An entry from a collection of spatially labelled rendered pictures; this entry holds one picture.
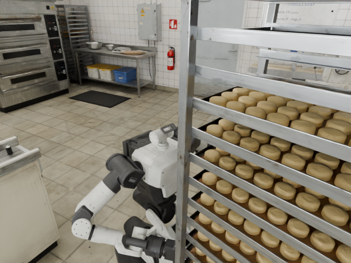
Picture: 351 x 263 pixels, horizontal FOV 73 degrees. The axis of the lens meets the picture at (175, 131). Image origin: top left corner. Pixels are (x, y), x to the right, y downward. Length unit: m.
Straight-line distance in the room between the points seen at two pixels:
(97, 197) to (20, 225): 0.97
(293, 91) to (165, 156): 0.76
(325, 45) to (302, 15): 4.34
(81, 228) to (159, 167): 0.41
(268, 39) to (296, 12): 4.31
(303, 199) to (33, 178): 1.61
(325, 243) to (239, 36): 0.52
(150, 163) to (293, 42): 0.80
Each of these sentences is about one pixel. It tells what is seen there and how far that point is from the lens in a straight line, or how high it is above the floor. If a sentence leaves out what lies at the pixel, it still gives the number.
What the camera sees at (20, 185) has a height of 0.72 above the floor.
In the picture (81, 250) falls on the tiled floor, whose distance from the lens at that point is 2.25.
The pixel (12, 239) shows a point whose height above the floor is 0.36.
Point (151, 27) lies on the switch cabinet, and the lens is 5.52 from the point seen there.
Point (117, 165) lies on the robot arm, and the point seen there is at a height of 1.11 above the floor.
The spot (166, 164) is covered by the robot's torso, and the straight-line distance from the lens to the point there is 1.13.
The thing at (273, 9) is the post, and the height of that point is 1.74.
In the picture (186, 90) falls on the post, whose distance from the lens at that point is 0.63.
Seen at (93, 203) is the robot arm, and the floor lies 0.99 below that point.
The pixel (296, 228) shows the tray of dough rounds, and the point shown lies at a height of 1.24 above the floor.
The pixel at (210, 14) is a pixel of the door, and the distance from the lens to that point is 5.18.
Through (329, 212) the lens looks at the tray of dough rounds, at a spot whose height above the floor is 1.33.
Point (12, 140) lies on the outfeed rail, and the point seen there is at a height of 0.89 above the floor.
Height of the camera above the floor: 1.73
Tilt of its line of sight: 27 degrees down
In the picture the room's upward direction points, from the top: 1 degrees clockwise
